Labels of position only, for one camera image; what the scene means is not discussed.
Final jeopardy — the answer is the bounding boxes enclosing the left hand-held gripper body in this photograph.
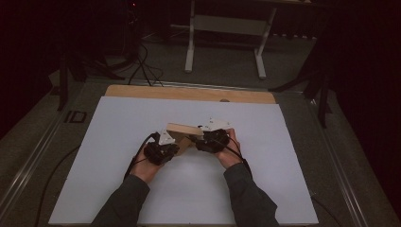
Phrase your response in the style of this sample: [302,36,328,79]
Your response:
[143,128,176,166]

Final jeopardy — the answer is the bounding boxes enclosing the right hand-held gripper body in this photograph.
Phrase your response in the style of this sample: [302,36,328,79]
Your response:
[196,117,231,154]

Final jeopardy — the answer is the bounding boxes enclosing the wooden picture frame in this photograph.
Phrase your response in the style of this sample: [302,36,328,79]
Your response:
[166,122,204,157]

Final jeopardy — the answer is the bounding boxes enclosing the person's right hand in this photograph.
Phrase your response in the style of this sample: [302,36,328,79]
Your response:
[215,128,242,170]

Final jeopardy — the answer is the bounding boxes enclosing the person's left hand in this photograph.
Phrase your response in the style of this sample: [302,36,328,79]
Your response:
[131,150,166,184]

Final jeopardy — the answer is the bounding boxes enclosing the white paper sheet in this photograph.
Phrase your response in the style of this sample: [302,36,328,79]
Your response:
[48,96,320,225]

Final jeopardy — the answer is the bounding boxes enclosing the wooden table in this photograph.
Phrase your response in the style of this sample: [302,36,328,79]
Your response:
[104,84,277,104]

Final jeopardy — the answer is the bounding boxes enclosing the black floor socket plate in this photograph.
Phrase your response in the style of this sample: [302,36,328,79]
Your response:
[64,110,88,124]

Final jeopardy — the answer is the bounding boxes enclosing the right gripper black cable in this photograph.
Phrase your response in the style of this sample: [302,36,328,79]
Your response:
[207,135,343,227]

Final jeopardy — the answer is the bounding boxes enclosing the metal floor rail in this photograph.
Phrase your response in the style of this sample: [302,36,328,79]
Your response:
[0,108,70,218]
[306,94,371,227]
[84,79,305,95]

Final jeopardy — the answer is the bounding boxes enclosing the black floor cables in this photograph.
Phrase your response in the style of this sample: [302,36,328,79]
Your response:
[127,43,165,87]

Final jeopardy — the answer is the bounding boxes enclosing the black floor cable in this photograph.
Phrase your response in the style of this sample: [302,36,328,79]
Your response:
[33,145,81,227]

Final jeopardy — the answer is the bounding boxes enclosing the white metal desk frame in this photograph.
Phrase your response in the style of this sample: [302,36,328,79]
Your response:
[169,0,278,79]

